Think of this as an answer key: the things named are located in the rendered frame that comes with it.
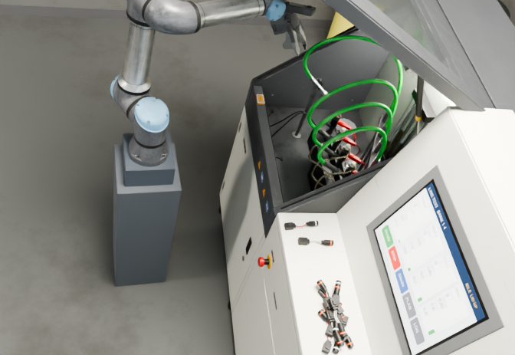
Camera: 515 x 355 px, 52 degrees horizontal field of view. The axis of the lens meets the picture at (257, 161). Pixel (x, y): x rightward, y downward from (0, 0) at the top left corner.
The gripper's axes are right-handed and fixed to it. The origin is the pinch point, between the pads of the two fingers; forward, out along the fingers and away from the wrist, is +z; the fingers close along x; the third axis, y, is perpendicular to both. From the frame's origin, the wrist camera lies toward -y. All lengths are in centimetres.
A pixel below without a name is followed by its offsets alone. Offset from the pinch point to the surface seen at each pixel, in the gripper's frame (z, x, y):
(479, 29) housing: 15, -22, -57
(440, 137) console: 28, 38, -49
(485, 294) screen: 55, 74, -58
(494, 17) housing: 15, -34, -62
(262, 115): 21.2, 1.4, 26.1
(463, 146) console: 28, 45, -56
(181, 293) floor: 96, 21, 96
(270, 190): 40, 32, 16
